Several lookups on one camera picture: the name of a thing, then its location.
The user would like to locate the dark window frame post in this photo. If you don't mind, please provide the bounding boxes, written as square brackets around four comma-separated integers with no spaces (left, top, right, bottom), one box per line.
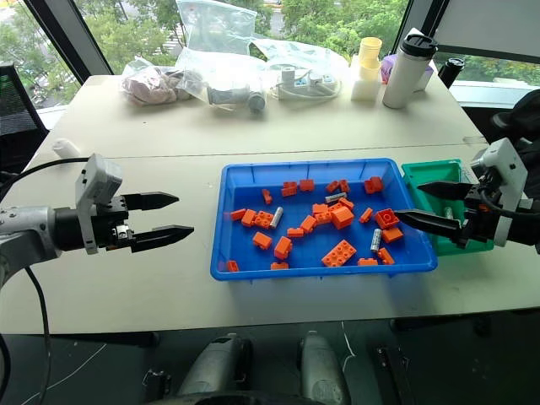
[23,0,114,88]
[395,0,451,68]

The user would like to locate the small white cylinder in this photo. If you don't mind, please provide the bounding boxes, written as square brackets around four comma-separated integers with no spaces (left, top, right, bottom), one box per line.
[51,138,82,159]

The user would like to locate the empty clear zip bag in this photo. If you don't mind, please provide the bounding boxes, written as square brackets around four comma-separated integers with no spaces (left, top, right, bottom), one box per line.
[175,0,258,58]

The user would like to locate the white box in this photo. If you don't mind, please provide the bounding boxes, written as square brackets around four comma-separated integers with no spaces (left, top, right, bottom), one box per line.
[350,56,380,103]

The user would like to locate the black mesh office chair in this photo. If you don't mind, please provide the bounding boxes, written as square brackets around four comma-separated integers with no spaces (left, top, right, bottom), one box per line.
[0,62,51,175]

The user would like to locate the upside-down orange toy brick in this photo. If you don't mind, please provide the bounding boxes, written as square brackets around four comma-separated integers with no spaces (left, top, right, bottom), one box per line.
[374,208,400,230]

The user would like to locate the orange studded toy plate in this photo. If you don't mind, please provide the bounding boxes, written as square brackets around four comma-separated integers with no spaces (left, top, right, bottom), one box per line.
[321,239,359,268]

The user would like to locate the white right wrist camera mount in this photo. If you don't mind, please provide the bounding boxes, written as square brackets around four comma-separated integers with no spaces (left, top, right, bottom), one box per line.
[469,137,529,248]

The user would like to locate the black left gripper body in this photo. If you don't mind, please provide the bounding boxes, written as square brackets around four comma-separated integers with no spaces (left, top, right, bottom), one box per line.
[94,194,136,251]

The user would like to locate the black metal bracket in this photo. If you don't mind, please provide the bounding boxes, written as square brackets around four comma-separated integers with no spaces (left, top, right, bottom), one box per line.
[374,344,411,405]

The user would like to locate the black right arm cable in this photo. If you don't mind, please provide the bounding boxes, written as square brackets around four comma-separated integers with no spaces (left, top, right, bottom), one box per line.
[479,184,540,221]

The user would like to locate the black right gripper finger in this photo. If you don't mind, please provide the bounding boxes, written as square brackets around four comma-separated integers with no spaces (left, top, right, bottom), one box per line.
[416,181,474,201]
[396,208,469,250]

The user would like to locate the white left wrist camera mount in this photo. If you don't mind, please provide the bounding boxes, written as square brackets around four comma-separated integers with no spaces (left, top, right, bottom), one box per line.
[74,153,124,256]

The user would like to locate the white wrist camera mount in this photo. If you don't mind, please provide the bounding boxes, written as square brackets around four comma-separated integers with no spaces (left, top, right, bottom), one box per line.
[469,137,529,248]
[74,153,124,256]

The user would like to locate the blue plastic tray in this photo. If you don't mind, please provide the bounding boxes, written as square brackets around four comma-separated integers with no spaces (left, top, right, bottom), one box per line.
[209,158,440,282]

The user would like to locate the grey rounded robot leg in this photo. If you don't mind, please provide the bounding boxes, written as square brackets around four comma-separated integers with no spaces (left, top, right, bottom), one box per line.
[296,330,352,405]
[175,332,255,405]

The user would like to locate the white power strip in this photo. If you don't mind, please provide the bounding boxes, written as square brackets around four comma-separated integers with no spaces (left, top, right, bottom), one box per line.
[274,64,339,101]

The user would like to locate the pale yellow plastic cup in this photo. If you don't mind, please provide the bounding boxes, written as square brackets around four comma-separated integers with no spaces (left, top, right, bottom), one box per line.
[357,36,383,81]

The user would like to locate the clear bag over power strip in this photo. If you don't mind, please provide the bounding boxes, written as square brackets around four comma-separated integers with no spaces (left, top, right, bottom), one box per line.
[251,36,352,103]

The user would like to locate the white thermos with black lid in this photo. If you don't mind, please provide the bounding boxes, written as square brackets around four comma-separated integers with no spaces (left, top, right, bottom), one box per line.
[382,32,439,110]

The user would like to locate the clear bag with pink cloth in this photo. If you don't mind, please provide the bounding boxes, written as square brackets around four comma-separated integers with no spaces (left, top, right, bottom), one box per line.
[120,56,204,107]

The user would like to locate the purple packet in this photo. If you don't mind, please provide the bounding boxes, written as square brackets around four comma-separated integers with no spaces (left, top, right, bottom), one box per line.
[380,53,435,93]

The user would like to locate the clear bag with grey tool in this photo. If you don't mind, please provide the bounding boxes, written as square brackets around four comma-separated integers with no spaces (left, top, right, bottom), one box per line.
[174,46,267,116]

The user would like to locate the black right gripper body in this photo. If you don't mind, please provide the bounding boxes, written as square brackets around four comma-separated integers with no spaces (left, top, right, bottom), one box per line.
[460,182,503,245]

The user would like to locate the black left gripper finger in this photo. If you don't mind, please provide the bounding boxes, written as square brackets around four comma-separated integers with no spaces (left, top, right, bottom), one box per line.
[129,225,196,255]
[122,191,180,212]

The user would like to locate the black bottle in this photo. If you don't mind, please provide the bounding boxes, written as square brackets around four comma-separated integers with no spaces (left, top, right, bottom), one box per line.
[438,57,466,90]

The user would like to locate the green plastic bin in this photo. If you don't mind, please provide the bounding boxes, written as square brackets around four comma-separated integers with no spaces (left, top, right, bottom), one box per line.
[400,158,495,257]

